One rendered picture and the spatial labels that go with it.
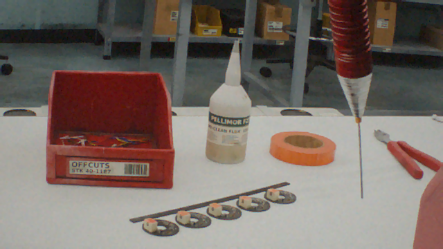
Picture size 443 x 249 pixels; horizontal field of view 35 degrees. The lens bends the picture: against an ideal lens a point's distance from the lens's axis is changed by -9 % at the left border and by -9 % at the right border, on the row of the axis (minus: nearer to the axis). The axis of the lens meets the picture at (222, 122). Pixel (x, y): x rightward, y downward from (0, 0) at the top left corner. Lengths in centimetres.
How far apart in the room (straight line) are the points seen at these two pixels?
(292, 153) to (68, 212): 22
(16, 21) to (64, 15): 32
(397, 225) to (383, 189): 7
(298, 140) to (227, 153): 9
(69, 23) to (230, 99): 414
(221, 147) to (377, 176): 14
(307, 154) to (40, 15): 412
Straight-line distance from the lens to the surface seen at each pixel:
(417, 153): 70
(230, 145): 62
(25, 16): 470
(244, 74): 344
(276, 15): 455
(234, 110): 61
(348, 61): 20
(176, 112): 78
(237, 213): 53
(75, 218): 51
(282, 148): 65
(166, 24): 439
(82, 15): 473
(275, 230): 52
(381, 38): 495
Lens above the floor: 97
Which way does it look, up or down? 17 degrees down
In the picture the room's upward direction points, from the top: 6 degrees clockwise
